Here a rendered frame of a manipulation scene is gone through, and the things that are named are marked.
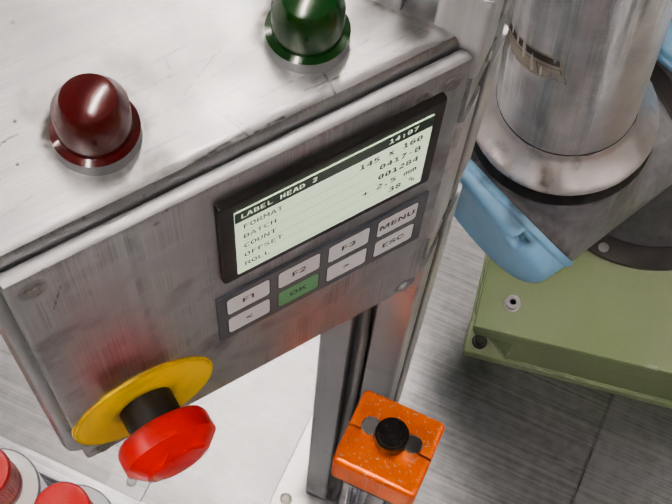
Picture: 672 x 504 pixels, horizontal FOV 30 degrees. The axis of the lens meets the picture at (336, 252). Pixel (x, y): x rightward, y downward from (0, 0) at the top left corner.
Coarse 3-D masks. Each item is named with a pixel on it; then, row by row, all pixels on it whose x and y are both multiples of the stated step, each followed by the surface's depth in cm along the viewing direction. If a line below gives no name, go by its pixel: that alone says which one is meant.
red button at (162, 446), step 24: (144, 408) 47; (168, 408) 48; (192, 408) 47; (144, 432) 46; (168, 432) 46; (192, 432) 47; (120, 456) 47; (144, 456) 46; (168, 456) 46; (192, 456) 47; (144, 480) 47
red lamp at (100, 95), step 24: (72, 96) 34; (96, 96) 34; (120, 96) 35; (72, 120) 34; (96, 120) 34; (120, 120) 34; (72, 144) 35; (96, 144) 34; (120, 144) 35; (72, 168) 36; (96, 168) 35; (120, 168) 36
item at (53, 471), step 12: (12, 444) 84; (36, 456) 84; (36, 468) 84; (48, 468) 84; (60, 468) 84; (48, 480) 85; (60, 480) 84; (72, 480) 84; (84, 480) 84; (96, 480) 84; (108, 492) 83; (120, 492) 84
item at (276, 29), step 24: (288, 0) 36; (312, 0) 36; (336, 0) 36; (264, 24) 37; (288, 24) 36; (312, 24) 36; (336, 24) 36; (288, 48) 37; (312, 48) 36; (336, 48) 37; (312, 72) 37
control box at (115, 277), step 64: (0, 0) 38; (64, 0) 38; (128, 0) 38; (192, 0) 38; (256, 0) 38; (0, 64) 37; (64, 64) 37; (128, 64) 37; (192, 64) 37; (256, 64) 37; (384, 64) 38; (448, 64) 38; (0, 128) 36; (192, 128) 36; (256, 128) 37; (320, 128) 37; (448, 128) 42; (0, 192) 35; (64, 192) 35; (128, 192) 36; (192, 192) 36; (0, 256) 35; (64, 256) 35; (128, 256) 37; (192, 256) 40; (384, 256) 49; (0, 320) 38; (64, 320) 39; (128, 320) 41; (192, 320) 44; (320, 320) 52; (64, 384) 43; (128, 384) 46; (192, 384) 50
